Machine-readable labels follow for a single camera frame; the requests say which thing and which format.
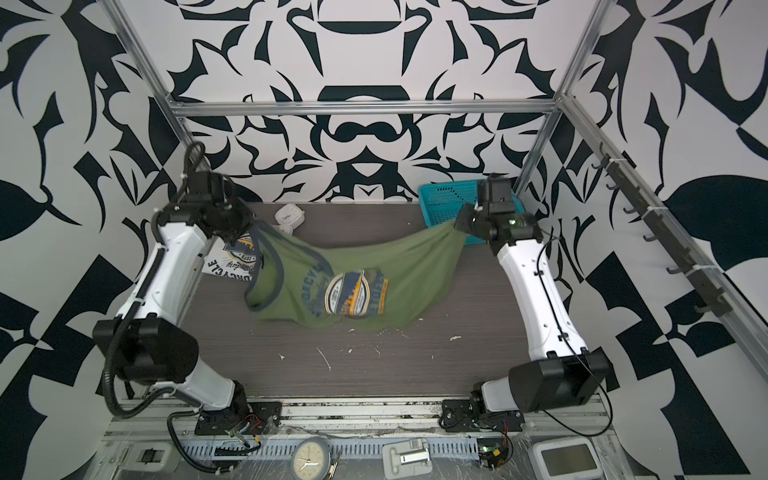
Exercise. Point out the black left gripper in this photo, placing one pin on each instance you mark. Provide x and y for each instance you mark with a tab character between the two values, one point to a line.
246	209

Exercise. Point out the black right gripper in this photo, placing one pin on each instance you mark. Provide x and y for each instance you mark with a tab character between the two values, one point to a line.
466	218

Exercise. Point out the green tank top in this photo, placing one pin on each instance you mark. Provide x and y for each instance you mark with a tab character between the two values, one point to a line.
373	286

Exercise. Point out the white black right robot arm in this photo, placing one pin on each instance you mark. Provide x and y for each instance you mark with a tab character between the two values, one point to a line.
562	371

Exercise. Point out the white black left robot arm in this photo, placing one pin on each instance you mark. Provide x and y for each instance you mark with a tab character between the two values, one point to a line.
148	354

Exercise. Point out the teal plastic basket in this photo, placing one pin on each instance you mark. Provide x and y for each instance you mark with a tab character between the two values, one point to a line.
441	203

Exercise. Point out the white digital display device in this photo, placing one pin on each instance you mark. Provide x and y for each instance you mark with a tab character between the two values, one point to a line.
571	458

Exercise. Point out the white plastic latch device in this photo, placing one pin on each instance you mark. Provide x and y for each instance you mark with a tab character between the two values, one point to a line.
407	459

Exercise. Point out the round analog clock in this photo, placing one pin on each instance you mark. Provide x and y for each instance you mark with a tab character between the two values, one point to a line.
311	460

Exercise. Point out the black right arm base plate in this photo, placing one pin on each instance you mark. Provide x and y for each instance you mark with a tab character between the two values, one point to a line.
465	416

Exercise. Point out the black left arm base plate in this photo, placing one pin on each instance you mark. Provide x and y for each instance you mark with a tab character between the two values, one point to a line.
257	418

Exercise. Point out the grey switch box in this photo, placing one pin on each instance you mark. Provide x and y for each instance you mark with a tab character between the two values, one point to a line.
151	457

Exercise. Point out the aluminium cage frame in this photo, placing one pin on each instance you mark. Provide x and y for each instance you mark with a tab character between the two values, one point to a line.
368	100

